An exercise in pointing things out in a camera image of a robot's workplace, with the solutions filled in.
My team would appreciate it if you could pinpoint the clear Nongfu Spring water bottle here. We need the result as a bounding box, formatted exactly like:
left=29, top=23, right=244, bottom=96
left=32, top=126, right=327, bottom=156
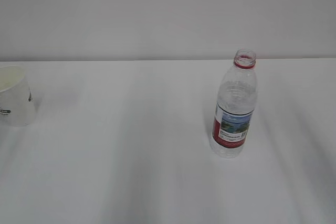
left=209, top=49, right=257, bottom=158

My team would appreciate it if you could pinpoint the white embossed paper cup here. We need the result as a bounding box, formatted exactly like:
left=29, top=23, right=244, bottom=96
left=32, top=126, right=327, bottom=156
left=1, top=66, right=36, bottom=127

